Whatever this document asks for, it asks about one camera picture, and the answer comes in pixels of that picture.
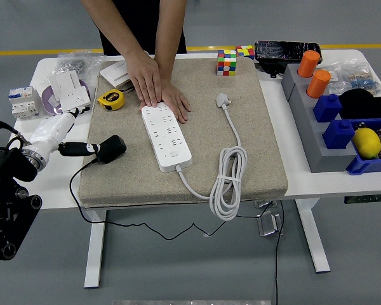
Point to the person's left hand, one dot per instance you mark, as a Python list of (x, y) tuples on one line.
[(176, 101)]

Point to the person's right hand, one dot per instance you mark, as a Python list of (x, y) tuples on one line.
[(146, 79)]

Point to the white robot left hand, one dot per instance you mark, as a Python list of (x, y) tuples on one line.
[(49, 133)]

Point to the white power strip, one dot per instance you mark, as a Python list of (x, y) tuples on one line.
[(166, 136)]

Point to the black plug adapter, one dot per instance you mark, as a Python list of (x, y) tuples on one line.
[(112, 147)]

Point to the person's right forearm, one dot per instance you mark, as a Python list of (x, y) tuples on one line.
[(111, 25)]

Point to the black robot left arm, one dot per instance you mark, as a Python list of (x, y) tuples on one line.
[(6, 203)]

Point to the person's left forearm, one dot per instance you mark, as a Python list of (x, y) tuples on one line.
[(169, 38)]

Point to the lilac bowl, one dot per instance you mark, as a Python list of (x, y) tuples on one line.
[(47, 98)]

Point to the yellow black tape measure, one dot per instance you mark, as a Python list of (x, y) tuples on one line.
[(111, 99)]

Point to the white circuit breaker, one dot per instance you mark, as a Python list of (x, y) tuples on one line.
[(22, 101)]

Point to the white socket panel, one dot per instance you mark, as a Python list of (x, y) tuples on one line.
[(76, 98)]

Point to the grey-brown mat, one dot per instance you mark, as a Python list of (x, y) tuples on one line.
[(203, 149)]

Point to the person's torso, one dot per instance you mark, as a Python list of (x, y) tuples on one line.
[(143, 22)]

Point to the large colourful puzzle cube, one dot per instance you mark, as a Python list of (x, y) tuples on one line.
[(227, 63)]

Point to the clear bag of screws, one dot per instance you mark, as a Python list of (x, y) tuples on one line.
[(73, 63)]

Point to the small colourful puzzle cube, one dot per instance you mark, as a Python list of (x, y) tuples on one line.
[(245, 51)]

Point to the black film-wrapped box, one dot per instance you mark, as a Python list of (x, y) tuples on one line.
[(282, 51)]

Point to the white table leg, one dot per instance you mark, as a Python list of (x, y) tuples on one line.
[(95, 248), (311, 235)]

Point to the grey stepped block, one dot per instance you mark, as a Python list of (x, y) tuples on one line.
[(308, 127)]

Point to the orange cylinder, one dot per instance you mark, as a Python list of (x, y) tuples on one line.
[(318, 84), (308, 63)]

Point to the blue block with knob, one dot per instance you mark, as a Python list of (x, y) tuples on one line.
[(327, 108), (338, 135)]

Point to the clear bag of components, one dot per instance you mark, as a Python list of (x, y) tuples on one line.
[(358, 77)]

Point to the blue plastic bin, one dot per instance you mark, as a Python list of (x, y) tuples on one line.
[(358, 165)]

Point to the yellow lemon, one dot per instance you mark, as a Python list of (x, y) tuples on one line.
[(366, 143)]

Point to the black table control panel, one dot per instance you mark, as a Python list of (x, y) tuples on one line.
[(363, 199)]

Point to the white wall switch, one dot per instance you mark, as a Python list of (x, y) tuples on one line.
[(114, 73)]

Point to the white switch panel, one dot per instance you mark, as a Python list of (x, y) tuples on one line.
[(65, 82)]

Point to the small silver bracket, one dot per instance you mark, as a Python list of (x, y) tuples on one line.
[(265, 204)]

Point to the large silver bracket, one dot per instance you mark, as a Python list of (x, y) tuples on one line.
[(268, 224)]

